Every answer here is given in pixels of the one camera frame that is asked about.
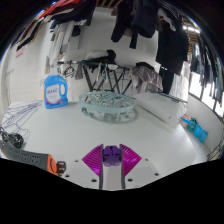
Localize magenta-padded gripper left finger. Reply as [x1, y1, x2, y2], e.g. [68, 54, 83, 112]
[61, 143, 105, 190]

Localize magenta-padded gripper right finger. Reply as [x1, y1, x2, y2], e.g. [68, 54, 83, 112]
[119, 143, 164, 190]

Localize purple charger block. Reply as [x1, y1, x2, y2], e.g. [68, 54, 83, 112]
[101, 144, 122, 168]

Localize white folded bedding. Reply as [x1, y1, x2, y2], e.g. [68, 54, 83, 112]
[136, 89, 189, 126]

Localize black power strip orange ends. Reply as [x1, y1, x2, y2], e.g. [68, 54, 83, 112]
[0, 139, 67, 177]

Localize blue bags on floor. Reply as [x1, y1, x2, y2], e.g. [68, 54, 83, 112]
[181, 116, 209, 144]

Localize blue detergent bottle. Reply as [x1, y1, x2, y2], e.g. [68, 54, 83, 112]
[43, 73, 69, 110]

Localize grey garment on rack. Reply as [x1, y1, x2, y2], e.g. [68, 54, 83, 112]
[130, 61, 164, 94]

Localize black folding drying rack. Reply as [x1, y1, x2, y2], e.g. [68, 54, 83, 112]
[56, 49, 134, 96]

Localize row of hanging dark clothes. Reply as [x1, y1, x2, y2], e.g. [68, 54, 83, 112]
[111, 0, 193, 98]

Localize row of hanging colourful clothes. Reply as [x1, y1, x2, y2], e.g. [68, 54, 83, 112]
[9, 14, 51, 53]

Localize hanging red shirt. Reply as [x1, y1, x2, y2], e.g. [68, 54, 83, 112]
[41, 0, 81, 18]

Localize coiled black power cable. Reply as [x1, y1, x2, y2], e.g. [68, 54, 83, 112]
[0, 126, 25, 149]

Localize pile of purple wire hangers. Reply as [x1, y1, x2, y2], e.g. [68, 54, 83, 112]
[0, 99, 44, 134]

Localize pink wall sign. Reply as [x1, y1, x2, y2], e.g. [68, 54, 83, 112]
[15, 45, 27, 58]

